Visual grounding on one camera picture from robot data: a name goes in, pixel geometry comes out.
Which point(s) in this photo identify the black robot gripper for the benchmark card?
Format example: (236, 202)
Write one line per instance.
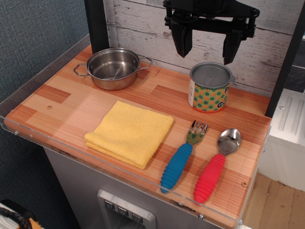
(230, 17)

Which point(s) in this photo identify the patterned can with grey lid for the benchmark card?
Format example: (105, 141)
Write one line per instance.
(209, 86)

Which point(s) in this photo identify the grey toy fridge cabinet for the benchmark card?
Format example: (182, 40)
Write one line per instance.
(81, 182)

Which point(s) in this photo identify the folded yellow cloth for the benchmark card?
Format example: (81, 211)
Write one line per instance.
(130, 134)

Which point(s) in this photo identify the spoon with red handle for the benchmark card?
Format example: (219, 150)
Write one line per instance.
(228, 142)

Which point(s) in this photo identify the clear acrylic table guard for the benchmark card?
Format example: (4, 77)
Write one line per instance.
(57, 108)

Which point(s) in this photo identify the dark vertical post left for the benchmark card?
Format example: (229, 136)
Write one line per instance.
(97, 25)

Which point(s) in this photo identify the white toy sink unit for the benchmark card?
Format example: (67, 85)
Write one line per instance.
(283, 155)

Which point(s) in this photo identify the small stainless steel pot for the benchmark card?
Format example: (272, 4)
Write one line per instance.
(113, 68)

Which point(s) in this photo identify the dark vertical post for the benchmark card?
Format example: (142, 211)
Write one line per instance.
(287, 64)
(97, 25)

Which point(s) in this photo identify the silver dispenser button panel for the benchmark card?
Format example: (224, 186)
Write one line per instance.
(119, 213)

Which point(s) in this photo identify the dark vertical post right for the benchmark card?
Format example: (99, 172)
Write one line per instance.
(287, 64)

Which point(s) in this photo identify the orange and black object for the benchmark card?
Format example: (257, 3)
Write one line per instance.
(14, 216)

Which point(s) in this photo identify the fork with blue handle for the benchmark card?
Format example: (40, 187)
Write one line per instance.
(175, 167)

